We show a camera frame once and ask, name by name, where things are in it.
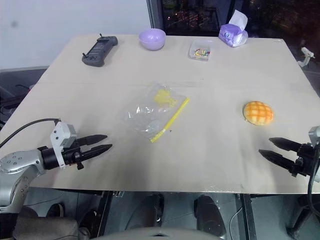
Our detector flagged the clear yellow-zip plastic bag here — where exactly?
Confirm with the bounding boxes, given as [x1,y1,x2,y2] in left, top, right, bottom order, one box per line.
[121,83,191,144]

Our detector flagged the clear box of coloured pins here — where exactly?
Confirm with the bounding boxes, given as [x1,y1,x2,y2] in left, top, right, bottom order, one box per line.
[187,39,216,62]

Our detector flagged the dark grey remote controller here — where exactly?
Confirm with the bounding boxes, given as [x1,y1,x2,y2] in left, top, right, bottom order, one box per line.
[81,32,119,68]

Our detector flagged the dark floor equipment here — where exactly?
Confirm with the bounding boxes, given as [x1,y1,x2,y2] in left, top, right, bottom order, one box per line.
[0,84,33,112]

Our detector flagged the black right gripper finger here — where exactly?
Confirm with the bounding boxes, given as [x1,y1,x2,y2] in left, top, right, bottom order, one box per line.
[268,136,301,152]
[258,148,297,171]

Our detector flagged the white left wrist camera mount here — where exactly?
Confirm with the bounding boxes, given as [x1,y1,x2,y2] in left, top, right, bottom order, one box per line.
[49,121,77,167]

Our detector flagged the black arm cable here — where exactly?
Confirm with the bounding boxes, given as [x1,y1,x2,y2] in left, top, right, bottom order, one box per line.
[306,174,320,217]
[0,117,62,148]

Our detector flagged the purple plastic bowl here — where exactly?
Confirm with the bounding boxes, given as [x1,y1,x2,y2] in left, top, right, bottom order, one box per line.
[138,28,167,52]

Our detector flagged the grey robot torso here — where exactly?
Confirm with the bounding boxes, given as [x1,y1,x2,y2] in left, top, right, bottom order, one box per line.
[99,225,224,240]

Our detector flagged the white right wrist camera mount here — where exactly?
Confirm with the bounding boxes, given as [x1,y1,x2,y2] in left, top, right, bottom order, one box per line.
[307,125,320,184]

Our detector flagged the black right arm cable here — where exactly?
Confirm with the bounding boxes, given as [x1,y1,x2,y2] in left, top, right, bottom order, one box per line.
[306,174,320,217]

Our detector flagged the white clamp bracket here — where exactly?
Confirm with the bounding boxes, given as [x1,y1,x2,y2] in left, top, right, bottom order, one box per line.
[297,46,317,68]

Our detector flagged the white floor cable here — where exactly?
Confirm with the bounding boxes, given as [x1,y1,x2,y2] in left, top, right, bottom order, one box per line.
[229,206,248,240]

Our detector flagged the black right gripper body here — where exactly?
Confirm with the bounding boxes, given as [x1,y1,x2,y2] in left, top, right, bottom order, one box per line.
[289,143,317,178]

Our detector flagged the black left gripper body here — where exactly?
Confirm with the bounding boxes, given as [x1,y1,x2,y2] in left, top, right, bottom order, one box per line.
[62,139,86,171]

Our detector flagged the round golden melon bread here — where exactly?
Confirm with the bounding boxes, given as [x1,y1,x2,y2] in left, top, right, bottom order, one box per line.
[243,100,275,125]

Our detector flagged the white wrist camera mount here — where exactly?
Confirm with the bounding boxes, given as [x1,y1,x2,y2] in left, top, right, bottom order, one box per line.
[49,121,77,167]
[307,125,320,184]

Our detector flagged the black floor slipper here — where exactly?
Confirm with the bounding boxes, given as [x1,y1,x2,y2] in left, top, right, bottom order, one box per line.
[46,203,65,219]
[79,209,99,233]

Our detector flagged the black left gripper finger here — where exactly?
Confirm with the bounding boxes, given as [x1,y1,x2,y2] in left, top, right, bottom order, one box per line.
[76,134,109,147]
[81,143,113,161]

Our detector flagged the dark rounded shape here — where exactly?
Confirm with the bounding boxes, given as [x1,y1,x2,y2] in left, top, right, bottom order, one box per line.
[193,194,225,236]
[128,193,166,229]

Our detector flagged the grey cloth bundle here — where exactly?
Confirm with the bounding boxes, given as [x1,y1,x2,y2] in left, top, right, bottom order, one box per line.
[11,206,81,240]

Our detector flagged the grey window frame post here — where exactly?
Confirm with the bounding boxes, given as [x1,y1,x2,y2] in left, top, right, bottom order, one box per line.
[145,0,164,35]

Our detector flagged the purple tissue pack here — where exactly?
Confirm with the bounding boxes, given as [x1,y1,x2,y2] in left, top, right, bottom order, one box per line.
[218,9,250,49]

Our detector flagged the black table leg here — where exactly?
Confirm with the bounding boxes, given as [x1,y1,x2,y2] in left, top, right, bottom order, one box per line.
[238,193,258,240]
[95,190,114,237]

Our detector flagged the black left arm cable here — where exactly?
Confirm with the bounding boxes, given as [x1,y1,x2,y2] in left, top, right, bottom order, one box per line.
[0,117,62,148]

